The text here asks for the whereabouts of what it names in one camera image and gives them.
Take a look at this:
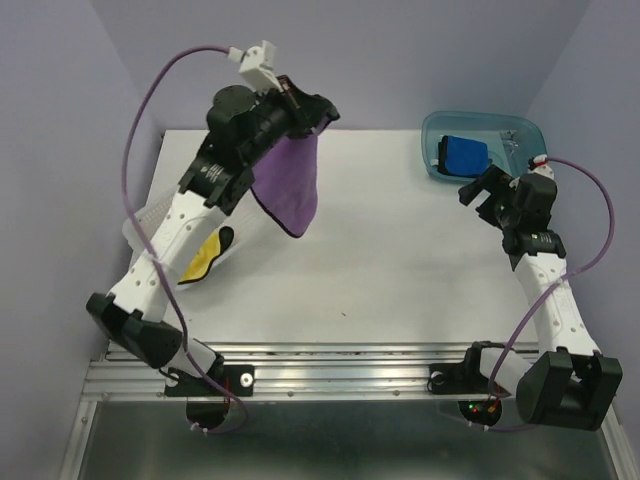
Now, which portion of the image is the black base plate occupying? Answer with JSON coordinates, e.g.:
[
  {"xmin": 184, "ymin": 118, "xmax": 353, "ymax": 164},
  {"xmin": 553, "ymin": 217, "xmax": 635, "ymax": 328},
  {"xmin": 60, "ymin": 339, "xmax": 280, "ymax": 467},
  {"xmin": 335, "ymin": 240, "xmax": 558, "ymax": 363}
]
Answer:
[
  {"xmin": 159, "ymin": 362, "xmax": 257, "ymax": 401},
  {"xmin": 427, "ymin": 341, "xmax": 503, "ymax": 395}
]

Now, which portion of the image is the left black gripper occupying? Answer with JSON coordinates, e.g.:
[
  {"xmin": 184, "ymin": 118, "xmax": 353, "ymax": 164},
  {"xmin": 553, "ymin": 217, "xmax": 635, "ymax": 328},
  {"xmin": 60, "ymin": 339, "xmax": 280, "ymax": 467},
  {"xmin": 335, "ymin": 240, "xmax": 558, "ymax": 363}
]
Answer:
[{"xmin": 239, "ymin": 74, "xmax": 329, "ymax": 167}]

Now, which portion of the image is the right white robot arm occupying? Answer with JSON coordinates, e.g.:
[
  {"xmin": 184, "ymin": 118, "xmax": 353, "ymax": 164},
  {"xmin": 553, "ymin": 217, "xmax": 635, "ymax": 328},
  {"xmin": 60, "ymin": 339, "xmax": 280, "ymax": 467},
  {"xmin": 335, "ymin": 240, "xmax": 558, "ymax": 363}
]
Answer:
[{"xmin": 459, "ymin": 155, "xmax": 623, "ymax": 431}]

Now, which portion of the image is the aluminium mounting rail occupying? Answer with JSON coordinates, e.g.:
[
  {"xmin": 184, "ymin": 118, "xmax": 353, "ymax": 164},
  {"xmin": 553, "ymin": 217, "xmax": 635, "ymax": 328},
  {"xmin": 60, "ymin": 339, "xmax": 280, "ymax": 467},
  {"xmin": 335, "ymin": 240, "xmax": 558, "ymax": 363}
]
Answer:
[{"xmin": 79, "ymin": 342, "xmax": 619, "ymax": 404}]

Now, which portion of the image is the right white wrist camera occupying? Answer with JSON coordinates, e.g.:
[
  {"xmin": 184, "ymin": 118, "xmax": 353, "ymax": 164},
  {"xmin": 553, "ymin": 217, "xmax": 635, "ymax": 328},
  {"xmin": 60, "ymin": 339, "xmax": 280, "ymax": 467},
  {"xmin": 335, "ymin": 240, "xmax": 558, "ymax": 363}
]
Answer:
[{"xmin": 528, "ymin": 154, "xmax": 555, "ymax": 180}]

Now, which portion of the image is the yellow towel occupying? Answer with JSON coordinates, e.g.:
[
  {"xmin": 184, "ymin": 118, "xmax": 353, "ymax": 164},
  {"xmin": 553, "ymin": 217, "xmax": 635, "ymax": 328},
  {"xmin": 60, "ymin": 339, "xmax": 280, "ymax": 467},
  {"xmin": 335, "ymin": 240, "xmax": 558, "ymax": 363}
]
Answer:
[{"xmin": 178, "ymin": 226, "xmax": 235, "ymax": 286}]

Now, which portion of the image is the blue and black towel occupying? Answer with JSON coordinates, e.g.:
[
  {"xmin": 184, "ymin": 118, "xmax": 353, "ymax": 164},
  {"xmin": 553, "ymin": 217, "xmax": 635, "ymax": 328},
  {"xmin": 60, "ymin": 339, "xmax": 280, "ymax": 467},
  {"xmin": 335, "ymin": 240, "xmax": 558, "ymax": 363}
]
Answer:
[{"xmin": 436, "ymin": 135, "xmax": 490, "ymax": 178}]

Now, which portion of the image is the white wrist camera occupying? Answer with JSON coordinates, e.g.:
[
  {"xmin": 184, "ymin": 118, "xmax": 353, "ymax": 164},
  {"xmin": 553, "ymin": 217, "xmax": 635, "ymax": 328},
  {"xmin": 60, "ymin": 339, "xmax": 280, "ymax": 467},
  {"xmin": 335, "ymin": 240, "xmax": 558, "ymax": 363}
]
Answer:
[
  {"xmin": 528, "ymin": 154, "xmax": 555, "ymax": 180},
  {"xmin": 227, "ymin": 40, "xmax": 282, "ymax": 94}
]

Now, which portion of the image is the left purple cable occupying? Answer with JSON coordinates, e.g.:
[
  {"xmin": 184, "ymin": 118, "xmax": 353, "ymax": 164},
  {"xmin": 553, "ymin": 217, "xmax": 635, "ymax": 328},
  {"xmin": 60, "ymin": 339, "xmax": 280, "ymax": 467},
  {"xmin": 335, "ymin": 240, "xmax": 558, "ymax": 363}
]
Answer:
[{"xmin": 122, "ymin": 44, "xmax": 251, "ymax": 436}]

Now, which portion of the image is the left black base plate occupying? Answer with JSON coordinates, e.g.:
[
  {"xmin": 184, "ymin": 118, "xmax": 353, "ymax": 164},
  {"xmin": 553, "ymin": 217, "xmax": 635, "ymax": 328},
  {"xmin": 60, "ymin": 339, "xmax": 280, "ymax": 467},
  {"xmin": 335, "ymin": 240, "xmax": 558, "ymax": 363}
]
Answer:
[{"xmin": 159, "ymin": 362, "xmax": 257, "ymax": 401}]

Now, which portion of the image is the purple and grey towel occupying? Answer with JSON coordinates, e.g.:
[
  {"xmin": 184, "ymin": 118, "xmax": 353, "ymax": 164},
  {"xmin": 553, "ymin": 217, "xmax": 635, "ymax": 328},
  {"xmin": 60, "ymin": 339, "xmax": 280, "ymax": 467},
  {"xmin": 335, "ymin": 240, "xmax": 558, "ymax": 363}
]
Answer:
[{"xmin": 251, "ymin": 120, "xmax": 330, "ymax": 238}]

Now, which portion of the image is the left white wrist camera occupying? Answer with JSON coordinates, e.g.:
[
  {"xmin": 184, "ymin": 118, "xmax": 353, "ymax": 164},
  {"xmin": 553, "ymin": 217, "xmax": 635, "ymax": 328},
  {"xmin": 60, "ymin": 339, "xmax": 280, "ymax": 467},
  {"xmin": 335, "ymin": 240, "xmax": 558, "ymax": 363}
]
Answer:
[{"xmin": 227, "ymin": 40, "xmax": 282, "ymax": 94}]

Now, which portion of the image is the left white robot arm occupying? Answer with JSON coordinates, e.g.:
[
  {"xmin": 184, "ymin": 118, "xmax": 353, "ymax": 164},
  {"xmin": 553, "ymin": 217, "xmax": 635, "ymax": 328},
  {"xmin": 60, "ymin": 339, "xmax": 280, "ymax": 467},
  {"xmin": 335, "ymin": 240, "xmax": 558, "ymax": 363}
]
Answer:
[{"xmin": 86, "ymin": 76, "xmax": 340, "ymax": 394}]

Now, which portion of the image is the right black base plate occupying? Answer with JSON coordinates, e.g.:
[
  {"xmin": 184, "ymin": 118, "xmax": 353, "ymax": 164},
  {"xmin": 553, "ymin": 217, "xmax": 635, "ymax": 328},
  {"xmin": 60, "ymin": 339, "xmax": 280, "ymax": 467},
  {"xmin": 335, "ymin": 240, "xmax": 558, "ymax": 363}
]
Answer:
[{"xmin": 427, "ymin": 341, "xmax": 503, "ymax": 395}]

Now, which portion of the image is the white plastic basket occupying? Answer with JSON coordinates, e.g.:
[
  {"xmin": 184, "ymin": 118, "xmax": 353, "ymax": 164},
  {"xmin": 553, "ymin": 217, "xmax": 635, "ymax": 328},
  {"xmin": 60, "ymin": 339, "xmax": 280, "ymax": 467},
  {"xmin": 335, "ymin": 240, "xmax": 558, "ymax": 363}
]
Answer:
[{"xmin": 122, "ymin": 188, "xmax": 240, "ymax": 291}]

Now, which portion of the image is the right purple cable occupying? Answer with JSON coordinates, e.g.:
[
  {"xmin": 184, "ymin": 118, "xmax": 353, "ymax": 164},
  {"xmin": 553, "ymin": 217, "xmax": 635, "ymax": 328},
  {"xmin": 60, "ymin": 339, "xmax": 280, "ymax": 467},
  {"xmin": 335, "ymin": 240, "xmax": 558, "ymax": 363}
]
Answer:
[{"xmin": 467, "ymin": 155, "xmax": 615, "ymax": 434}]

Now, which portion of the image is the purple cable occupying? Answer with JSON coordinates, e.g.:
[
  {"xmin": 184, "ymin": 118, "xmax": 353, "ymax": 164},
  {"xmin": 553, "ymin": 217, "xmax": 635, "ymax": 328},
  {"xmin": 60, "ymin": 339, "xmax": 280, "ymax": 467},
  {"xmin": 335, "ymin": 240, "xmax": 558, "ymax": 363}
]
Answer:
[
  {"xmin": 122, "ymin": 44, "xmax": 251, "ymax": 436},
  {"xmin": 467, "ymin": 155, "xmax": 615, "ymax": 434}
]

